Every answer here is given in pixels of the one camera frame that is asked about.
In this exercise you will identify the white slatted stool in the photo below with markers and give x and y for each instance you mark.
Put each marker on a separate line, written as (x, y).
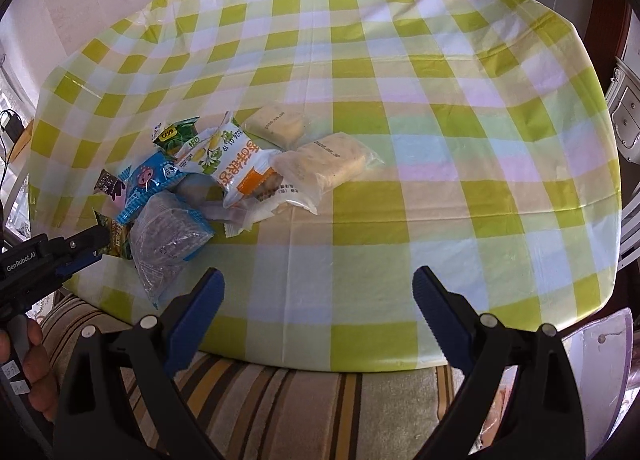
(631, 220)

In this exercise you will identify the white orange snack packet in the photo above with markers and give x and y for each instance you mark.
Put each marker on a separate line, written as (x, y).
(250, 175)

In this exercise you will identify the white floral snack packet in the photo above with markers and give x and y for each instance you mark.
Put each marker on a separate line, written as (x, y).
(207, 155)

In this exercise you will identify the blue clear dark snack packet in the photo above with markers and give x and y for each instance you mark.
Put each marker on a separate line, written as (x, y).
(165, 240)

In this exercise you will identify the plain beige cake packet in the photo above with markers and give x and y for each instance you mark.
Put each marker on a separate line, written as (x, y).
(277, 124)

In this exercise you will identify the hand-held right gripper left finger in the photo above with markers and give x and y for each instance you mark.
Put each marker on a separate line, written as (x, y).
(200, 322)

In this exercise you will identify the striped rug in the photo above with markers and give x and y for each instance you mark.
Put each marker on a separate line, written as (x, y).
(300, 415)

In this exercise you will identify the black power adapter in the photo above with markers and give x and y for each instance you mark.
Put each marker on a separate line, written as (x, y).
(10, 124)

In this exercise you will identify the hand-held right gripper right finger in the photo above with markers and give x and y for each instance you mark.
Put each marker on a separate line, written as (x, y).
(444, 322)

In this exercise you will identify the pale grey snack packet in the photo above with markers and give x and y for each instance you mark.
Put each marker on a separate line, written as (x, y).
(197, 190)

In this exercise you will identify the dark brown snack packet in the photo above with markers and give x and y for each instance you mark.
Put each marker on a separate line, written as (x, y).
(107, 184)

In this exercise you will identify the ornate white dresser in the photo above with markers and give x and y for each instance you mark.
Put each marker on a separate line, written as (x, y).
(625, 110)

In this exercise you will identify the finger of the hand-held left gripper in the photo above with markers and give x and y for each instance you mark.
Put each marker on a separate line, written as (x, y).
(87, 238)
(75, 262)

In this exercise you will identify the green snack packet yellow logo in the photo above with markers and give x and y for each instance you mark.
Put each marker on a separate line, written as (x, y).
(177, 135)

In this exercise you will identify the person's left hand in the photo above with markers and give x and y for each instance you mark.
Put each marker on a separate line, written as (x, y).
(40, 385)

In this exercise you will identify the blue cartoon snack packet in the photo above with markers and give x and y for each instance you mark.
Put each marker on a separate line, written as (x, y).
(147, 180)

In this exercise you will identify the speckled beige cake packet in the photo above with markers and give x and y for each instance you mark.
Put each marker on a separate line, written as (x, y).
(320, 165)

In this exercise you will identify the green checkered tablecloth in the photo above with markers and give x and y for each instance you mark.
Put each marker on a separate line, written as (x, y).
(375, 90)

